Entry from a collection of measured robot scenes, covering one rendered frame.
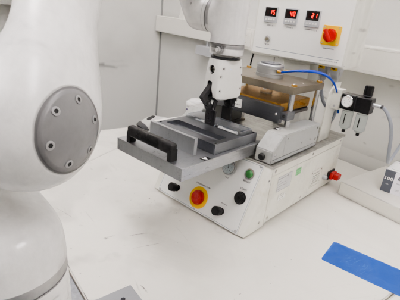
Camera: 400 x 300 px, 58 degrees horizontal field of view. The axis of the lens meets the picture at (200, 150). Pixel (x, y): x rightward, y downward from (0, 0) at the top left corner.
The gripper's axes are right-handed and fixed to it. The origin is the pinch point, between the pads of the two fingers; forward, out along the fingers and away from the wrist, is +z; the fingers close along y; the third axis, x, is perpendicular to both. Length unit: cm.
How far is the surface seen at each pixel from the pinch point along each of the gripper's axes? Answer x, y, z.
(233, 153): -11.0, -6.6, 5.1
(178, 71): 116, 99, 14
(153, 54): 141, 99, 7
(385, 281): -47, 7, 27
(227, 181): -6.5, -1.4, 15.9
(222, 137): -7.1, -6.5, 2.5
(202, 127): 0.1, -5.8, 2.1
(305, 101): -10.2, 27.7, -3.3
